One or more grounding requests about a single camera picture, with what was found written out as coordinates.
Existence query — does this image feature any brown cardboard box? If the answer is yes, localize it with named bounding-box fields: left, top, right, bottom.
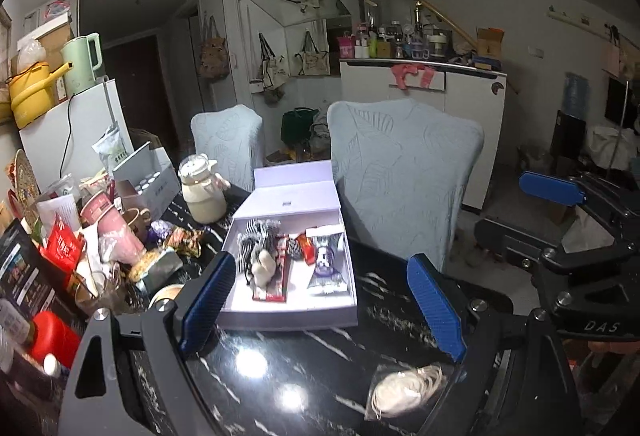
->
left=17, top=14, right=77, bottom=67

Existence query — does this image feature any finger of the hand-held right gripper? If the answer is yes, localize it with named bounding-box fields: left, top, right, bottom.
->
left=473, top=215, right=553, bottom=269
left=518, top=170, right=640, bottom=239

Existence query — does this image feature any row of jars and bottles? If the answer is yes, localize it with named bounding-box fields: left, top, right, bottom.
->
left=352, top=19, right=455, bottom=63

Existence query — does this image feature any black monitor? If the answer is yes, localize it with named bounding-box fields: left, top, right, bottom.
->
left=604, top=76, right=640, bottom=128

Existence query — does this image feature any black power cable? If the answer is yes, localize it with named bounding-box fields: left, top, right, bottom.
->
left=60, top=91, right=83, bottom=177

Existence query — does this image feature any black white checkered scrunchie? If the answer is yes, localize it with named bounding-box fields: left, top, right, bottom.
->
left=237, top=217, right=282, bottom=273

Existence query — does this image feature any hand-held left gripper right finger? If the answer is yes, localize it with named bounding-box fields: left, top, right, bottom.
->
left=406, top=253, right=587, bottom=436

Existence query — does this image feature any white fridge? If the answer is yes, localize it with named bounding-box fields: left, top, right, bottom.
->
left=19, top=79, right=132, bottom=189

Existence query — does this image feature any pink cloth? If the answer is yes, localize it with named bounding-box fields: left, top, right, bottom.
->
left=392, top=64, right=436, bottom=90

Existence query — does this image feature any green bag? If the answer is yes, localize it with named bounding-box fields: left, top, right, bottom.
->
left=281, top=107, right=321, bottom=145

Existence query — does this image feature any black printed packet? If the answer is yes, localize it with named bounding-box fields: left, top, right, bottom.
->
left=0, top=219, right=57, bottom=318

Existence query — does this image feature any cream bear-shaped jug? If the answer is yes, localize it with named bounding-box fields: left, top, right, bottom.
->
left=178, top=155, right=232, bottom=223

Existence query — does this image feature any green white pouch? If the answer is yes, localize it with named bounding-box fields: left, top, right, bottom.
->
left=92, top=126, right=128, bottom=171

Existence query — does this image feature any long red snack packet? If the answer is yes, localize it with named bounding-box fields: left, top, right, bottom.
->
left=252, top=236, right=292, bottom=303

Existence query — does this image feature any yellow pot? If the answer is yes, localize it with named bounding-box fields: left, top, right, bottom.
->
left=7, top=61, right=75, bottom=127

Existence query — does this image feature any dark door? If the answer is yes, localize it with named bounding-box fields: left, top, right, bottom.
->
left=102, top=36, right=179, bottom=152

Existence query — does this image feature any teal biscuit packet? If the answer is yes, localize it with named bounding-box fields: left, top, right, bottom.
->
left=129, top=249, right=183, bottom=294

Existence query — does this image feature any beige tote bag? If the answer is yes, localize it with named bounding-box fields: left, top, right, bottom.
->
left=294, top=29, right=331, bottom=77
left=250, top=34, right=291, bottom=93

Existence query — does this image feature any pink cup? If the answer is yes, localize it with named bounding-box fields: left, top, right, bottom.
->
left=81, top=191, right=147, bottom=264

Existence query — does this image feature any small red black packet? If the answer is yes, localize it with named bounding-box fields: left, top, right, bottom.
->
left=294, top=233, right=317, bottom=263

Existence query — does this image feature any red gold snack packet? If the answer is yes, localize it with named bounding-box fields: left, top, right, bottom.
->
left=164, top=226, right=207, bottom=258

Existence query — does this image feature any grey bag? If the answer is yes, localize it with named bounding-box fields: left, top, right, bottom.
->
left=309, top=111, right=335, bottom=153

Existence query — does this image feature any light blue covered chair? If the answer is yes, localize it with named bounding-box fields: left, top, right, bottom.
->
left=326, top=99, right=485, bottom=273
left=190, top=105, right=264, bottom=192

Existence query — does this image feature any red plastic container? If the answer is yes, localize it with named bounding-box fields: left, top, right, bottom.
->
left=29, top=311, right=83, bottom=371

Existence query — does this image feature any white round plate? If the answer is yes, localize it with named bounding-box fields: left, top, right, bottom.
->
left=149, top=283, right=187, bottom=313

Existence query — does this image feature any brown mug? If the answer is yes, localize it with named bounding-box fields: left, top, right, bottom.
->
left=121, top=209, right=152, bottom=242

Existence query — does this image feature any clear glass tumbler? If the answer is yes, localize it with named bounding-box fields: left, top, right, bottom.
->
left=74, top=270, right=127, bottom=317

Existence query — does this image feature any white lidded gift box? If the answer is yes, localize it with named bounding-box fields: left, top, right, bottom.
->
left=219, top=161, right=359, bottom=331

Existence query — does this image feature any purple white snack packet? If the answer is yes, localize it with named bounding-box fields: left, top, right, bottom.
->
left=306, top=226, right=349, bottom=295

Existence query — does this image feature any white carton of small bottles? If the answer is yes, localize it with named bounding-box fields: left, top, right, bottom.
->
left=112, top=141, right=182, bottom=209

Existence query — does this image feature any open small cardboard box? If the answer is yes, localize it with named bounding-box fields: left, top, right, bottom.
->
left=475, top=27, right=505, bottom=60

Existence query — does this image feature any white cabinet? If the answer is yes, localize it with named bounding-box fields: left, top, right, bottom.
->
left=340, top=58, right=507, bottom=212

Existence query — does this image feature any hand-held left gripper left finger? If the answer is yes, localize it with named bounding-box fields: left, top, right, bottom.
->
left=57, top=251, right=237, bottom=436

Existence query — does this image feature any woven round tray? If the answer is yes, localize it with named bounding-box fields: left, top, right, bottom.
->
left=12, top=149, right=42, bottom=228

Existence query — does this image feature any brown tote bag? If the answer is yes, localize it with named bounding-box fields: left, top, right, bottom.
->
left=197, top=14, right=231, bottom=80

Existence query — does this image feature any green electric kettle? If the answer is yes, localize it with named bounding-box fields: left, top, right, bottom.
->
left=61, top=33, right=103, bottom=96

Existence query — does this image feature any blue water jug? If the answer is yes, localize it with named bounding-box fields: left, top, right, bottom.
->
left=565, top=71, right=592, bottom=120

